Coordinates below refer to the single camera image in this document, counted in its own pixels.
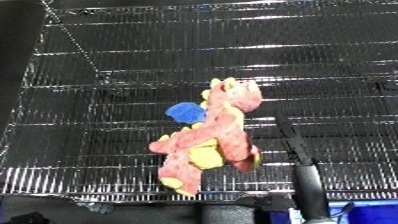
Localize pink and yellow plush dragon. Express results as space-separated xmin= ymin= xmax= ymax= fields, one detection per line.
xmin=147 ymin=77 xmax=265 ymax=197

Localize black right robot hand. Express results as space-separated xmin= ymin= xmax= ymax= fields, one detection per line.
xmin=273 ymin=112 xmax=333 ymax=222

